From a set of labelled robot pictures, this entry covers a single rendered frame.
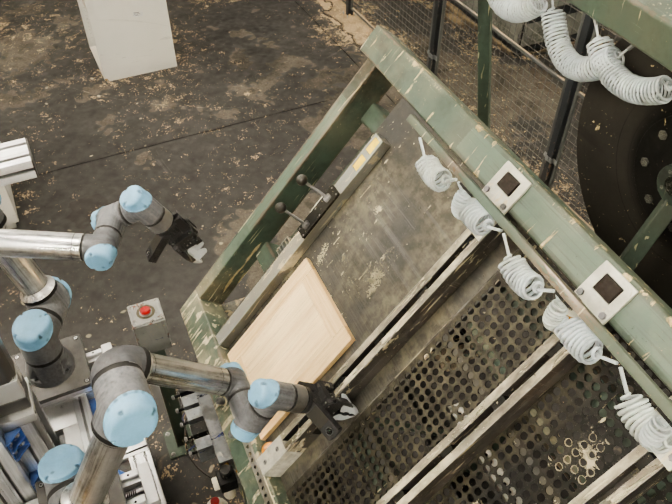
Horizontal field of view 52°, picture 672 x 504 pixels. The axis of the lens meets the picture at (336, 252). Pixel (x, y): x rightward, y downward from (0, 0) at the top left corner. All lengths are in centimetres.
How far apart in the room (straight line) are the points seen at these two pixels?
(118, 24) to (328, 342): 398
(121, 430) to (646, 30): 147
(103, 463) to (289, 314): 86
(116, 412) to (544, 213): 106
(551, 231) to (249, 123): 375
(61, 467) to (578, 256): 137
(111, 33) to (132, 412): 441
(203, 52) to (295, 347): 418
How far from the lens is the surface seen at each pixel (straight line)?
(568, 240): 164
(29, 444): 220
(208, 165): 481
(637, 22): 182
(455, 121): 194
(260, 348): 240
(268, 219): 252
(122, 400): 158
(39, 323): 229
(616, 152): 204
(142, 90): 570
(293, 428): 214
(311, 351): 220
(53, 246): 198
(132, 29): 574
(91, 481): 178
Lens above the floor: 291
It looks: 45 degrees down
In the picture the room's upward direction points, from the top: 1 degrees clockwise
